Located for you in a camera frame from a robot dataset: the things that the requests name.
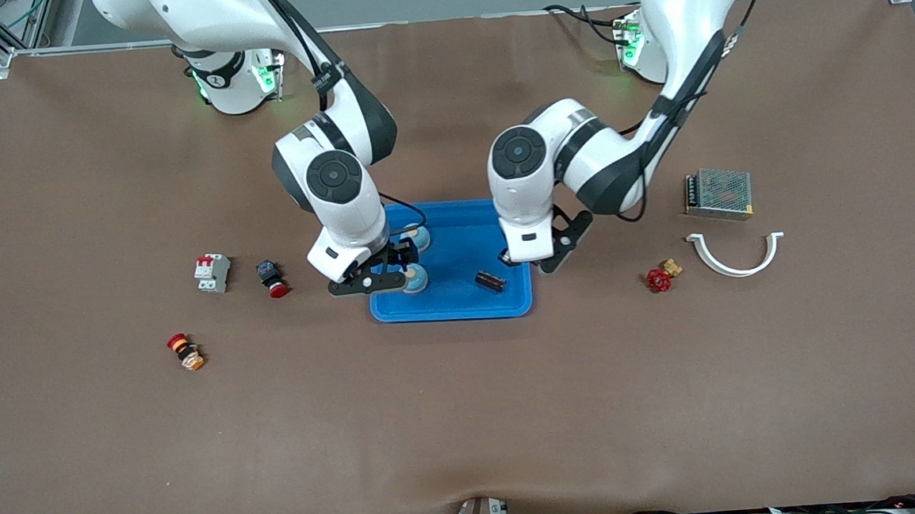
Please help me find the red yellow orange push button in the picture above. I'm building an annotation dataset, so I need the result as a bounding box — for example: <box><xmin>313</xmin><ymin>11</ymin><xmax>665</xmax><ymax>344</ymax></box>
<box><xmin>165</xmin><ymin>332</ymin><xmax>207</xmax><ymax>374</ymax></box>

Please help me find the dark brown cylindrical capacitor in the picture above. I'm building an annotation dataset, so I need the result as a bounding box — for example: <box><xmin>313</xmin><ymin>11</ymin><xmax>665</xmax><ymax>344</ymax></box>
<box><xmin>473</xmin><ymin>267</ymin><xmax>509</xmax><ymax>295</ymax></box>

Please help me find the white half-round pipe clamp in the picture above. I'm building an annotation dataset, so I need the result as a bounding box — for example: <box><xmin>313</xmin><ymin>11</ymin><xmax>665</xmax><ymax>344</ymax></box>
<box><xmin>685</xmin><ymin>227</ymin><xmax>787</xmax><ymax>282</ymax></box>

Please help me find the brass valve with red handle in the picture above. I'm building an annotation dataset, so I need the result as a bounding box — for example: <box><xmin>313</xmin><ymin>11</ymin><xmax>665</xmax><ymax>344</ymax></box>
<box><xmin>645</xmin><ymin>257</ymin><xmax>685</xmax><ymax>294</ymax></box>

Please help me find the black red emergency stop button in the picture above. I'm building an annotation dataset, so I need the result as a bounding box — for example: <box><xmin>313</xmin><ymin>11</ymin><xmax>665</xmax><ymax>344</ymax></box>
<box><xmin>255</xmin><ymin>258</ymin><xmax>291</xmax><ymax>300</ymax></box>

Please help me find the white circuit breaker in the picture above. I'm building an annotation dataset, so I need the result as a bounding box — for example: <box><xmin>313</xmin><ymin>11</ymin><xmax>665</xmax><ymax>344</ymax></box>
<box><xmin>192</xmin><ymin>252</ymin><xmax>233</xmax><ymax>295</ymax></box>

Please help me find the blue dome bell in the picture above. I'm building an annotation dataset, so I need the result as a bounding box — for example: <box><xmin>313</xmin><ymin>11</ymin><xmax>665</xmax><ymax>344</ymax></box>
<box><xmin>401</xmin><ymin>223</ymin><xmax>433</xmax><ymax>255</ymax></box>
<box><xmin>398</xmin><ymin>260</ymin><xmax>431</xmax><ymax>296</ymax></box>

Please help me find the black arm base cable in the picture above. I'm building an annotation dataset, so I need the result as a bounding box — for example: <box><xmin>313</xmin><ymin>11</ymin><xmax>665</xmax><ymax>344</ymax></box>
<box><xmin>542</xmin><ymin>0</ymin><xmax>630</xmax><ymax>52</ymax></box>

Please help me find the metal mesh power supply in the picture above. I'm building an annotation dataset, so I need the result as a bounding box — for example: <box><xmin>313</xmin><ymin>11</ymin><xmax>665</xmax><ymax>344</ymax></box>
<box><xmin>682</xmin><ymin>164</ymin><xmax>756</xmax><ymax>224</ymax></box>

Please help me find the blue plastic tray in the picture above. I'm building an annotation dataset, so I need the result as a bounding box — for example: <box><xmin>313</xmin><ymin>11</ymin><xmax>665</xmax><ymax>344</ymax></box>
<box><xmin>364</xmin><ymin>196</ymin><xmax>535</xmax><ymax>327</ymax></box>

